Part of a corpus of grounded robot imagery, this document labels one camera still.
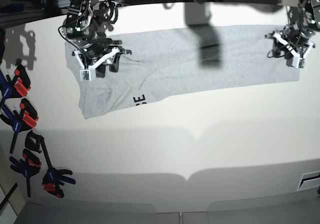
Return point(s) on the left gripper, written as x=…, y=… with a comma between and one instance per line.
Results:
x=292, y=42

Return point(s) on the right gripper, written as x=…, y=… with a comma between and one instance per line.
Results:
x=93, y=48

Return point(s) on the grey T-shirt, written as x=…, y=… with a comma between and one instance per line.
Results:
x=180, y=61

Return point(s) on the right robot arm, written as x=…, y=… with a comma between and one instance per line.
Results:
x=85, y=17

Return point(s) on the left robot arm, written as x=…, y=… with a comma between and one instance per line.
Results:
x=307, y=15

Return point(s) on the top blue red bar clamp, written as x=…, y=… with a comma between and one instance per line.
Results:
x=16, y=87

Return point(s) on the blue red bar clamp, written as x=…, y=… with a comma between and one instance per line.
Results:
x=16, y=87
x=25, y=120
x=28, y=167

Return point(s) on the long black bar clamp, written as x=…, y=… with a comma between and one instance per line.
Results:
x=53, y=178

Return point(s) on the lower blue red bar clamp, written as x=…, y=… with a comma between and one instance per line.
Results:
x=28, y=167

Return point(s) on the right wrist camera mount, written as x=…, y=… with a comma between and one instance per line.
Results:
x=88, y=72

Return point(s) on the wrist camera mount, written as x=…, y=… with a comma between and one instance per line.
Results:
x=294, y=62
x=88, y=72

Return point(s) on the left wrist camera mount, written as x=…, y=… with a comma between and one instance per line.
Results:
x=294, y=62

